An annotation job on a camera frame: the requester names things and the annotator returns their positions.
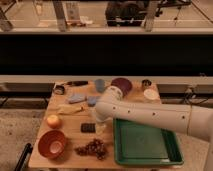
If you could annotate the purple bowl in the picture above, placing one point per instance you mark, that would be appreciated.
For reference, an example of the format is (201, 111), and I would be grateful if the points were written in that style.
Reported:
(122, 86)

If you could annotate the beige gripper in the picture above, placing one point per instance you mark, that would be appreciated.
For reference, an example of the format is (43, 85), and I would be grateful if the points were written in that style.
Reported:
(100, 128)

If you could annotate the grey-blue cloth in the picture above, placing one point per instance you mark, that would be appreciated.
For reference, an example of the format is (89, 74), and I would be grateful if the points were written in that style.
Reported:
(76, 98)

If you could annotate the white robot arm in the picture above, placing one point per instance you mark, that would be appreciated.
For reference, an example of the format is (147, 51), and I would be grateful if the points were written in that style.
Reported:
(194, 121)

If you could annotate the black eraser block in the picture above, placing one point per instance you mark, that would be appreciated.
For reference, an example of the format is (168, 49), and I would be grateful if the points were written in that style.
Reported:
(88, 127)

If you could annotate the small dark metal cup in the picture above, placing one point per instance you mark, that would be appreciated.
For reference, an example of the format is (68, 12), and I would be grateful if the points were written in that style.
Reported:
(146, 83)

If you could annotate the green plastic tray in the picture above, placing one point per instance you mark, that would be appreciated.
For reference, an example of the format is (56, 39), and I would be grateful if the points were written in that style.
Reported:
(141, 145)

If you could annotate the yellow apple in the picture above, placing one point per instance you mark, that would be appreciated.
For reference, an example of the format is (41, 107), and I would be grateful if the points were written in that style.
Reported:
(53, 121)

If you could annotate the bunch of dark grapes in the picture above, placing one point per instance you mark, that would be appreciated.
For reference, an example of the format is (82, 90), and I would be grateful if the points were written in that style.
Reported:
(96, 148)

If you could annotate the blue cup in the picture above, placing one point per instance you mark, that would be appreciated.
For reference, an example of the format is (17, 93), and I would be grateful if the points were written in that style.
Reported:
(99, 85)

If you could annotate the blue sponge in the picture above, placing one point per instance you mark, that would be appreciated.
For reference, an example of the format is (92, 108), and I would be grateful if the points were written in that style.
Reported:
(91, 100)

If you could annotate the orange bowl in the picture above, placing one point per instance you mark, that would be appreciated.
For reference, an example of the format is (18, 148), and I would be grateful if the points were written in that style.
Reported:
(52, 144)

